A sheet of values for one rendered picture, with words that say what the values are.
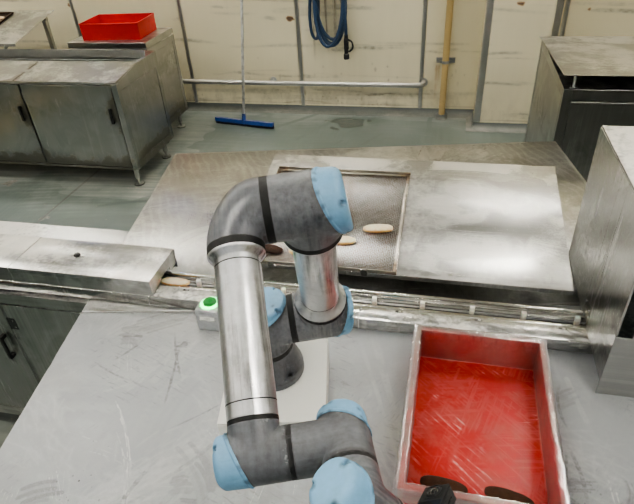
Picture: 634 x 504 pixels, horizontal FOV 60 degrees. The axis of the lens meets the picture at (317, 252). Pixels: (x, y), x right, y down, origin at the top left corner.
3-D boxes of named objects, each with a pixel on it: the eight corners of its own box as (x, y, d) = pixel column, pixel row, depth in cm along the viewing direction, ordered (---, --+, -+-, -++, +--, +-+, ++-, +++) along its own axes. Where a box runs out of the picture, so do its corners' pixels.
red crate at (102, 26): (82, 40, 446) (77, 24, 438) (102, 30, 474) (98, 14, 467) (140, 39, 438) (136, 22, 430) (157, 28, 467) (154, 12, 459)
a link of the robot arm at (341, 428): (288, 402, 80) (292, 463, 70) (364, 390, 80) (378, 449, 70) (295, 440, 84) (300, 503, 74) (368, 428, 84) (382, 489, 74)
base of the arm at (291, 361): (302, 391, 132) (297, 364, 126) (241, 393, 134) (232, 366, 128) (306, 344, 144) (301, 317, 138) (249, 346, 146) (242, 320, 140)
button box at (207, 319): (198, 338, 164) (191, 309, 158) (208, 320, 170) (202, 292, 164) (224, 341, 162) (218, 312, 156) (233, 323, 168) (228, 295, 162)
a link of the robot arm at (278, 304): (243, 327, 137) (233, 287, 129) (296, 319, 138) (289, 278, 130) (244, 363, 128) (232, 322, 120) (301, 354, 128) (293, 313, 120)
